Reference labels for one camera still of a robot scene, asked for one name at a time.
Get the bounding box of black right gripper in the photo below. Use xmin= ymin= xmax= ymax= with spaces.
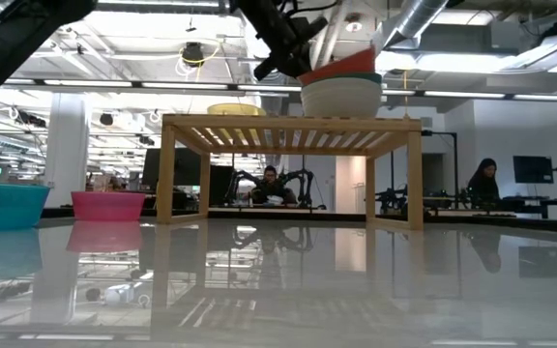
xmin=253 ymin=16 xmax=331 ymax=81

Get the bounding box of red plastic bowl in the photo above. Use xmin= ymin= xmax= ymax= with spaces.
xmin=296 ymin=46 xmax=377 ymax=87

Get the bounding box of large white bowl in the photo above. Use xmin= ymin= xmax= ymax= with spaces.
xmin=300 ymin=77 xmax=384 ymax=120

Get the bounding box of dark green bowl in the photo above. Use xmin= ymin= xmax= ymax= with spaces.
xmin=302 ymin=72 xmax=384 ymax=89

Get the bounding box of pink plastic bowl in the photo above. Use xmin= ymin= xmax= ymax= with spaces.
xmin=70 ymin=190 xmax=147 ymax=222

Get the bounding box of teal plastic bowl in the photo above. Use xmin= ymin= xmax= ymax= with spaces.
xmin=0 ymin=182 xmax=51 ymax=232

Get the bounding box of wooden slatted shelf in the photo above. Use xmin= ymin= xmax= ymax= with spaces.
xmin=156 ymin=113 xmax=425 ymax=231

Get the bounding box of small yellow bowl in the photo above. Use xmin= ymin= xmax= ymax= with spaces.
xmin=206 ymin=102 xmax=268 ymax=117

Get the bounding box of black ceiling device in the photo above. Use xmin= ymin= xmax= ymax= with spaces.
xmin=181 ymin=42 xmax=206 ymax=68

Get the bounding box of person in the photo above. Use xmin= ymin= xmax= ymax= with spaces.
xmin=466 ymin=158 xmax=501 ymax=203
xmin=251 ymin=164 xmax=299 ymax=205

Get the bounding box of black computer monitor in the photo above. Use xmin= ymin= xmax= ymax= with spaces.
xmin=513 ymin=155 xmax=554 ymax=185
xmin=141 ymin=147 xmax=202 ymax=192

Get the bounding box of black metal stand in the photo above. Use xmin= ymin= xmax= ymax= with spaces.
xmin=421 ymin=129 xmax=459 ymax=197

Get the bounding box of white building column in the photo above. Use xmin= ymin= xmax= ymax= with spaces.
xmin=44 ymin=91 xmax=90 ymax=209

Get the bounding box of silver ventilation duct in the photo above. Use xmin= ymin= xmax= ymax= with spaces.
xmin=374 ymin=0 xmax=450 ymax=52

